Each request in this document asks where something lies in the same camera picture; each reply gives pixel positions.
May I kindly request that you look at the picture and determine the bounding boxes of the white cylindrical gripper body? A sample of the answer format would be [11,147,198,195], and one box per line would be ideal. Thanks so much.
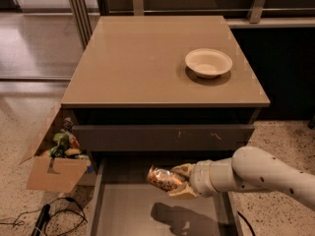
[189,160,218,198]

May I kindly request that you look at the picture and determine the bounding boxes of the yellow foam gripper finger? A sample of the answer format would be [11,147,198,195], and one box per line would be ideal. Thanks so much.
[170,163,194,178]
[167,182,197,200]

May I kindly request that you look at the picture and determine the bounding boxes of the orange crushed soda can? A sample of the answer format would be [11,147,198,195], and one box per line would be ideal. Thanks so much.
[147,166,185,192]

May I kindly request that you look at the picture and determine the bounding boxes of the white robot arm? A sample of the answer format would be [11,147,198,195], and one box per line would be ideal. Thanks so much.
[168,147,315,210]

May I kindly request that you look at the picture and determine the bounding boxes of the open grey middle drawer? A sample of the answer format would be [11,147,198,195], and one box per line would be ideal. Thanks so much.
[87,156,243,236]

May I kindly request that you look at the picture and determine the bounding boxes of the grey top drawer front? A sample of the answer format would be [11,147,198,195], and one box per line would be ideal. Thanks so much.
[73,124,254,152]

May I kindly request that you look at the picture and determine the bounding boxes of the grey cabinet with glossy top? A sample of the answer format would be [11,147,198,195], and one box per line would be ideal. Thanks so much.
[61,16,270,157]

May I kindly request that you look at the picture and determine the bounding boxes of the white paper bowl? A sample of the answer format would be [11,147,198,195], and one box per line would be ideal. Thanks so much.
[185,48,233,79]

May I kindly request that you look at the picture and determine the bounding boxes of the snack packets in box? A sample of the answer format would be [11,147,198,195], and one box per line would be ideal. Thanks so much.
[41,117,89,159]

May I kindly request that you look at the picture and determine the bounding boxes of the cardboard box of snacks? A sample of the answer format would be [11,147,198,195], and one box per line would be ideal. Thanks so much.
[21,104,96,193]

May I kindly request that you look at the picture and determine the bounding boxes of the black power adapter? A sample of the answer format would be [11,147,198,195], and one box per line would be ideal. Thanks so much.
[31,205,50,236]

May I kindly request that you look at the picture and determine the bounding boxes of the black cable on floor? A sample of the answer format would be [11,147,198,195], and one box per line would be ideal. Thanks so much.
[0,196,89,236]

